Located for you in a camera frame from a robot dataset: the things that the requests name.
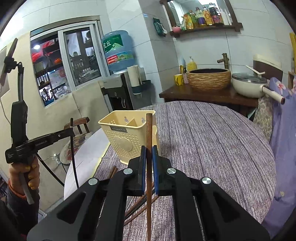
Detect phone on stand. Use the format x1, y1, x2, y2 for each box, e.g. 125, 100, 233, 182
0, 38, 25, 103

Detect brown wooden chopstick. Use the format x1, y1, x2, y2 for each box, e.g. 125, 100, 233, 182
145, 113, 152, 241

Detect wooden wall shelf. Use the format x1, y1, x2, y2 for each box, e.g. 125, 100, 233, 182
159, 0, 243, 38

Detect white pot with lid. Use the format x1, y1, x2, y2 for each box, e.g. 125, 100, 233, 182
232, 73, 285, 104

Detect left hand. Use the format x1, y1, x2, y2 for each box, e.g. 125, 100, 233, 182
9, 157, 40, 196

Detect purple floral cloth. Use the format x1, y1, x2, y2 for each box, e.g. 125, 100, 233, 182
262, 77, 295, 238

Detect purple striped tablecloth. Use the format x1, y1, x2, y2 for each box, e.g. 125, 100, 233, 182
95, 101, 276, 240

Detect paper towel roll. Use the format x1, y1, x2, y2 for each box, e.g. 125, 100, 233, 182
127, 65, 142, 87

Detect yellow soap bottle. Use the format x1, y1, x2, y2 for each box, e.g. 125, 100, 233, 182
187, 56, 198, 72

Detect cream perforated utensil holder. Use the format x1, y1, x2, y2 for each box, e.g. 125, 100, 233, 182
98, 110, 160, 165

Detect water dispenser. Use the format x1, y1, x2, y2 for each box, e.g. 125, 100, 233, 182
101, 71, 152, 110

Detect brass faucet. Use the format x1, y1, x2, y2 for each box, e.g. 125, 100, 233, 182
217, 53, 229, 69

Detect wooden chair with cushion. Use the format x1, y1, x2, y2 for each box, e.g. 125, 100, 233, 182
59, 117, 93, 166

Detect wooden side counter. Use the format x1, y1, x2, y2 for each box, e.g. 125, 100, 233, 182
159, 84, 258, 116

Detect woven basket sink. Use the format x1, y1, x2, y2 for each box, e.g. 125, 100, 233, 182
186, 68, 231, 90

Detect yellow mug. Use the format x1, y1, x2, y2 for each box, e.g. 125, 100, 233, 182
174, 74, 184, 86

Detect blue water jug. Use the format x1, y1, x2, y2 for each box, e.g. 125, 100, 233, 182
101, 30, 135, 72

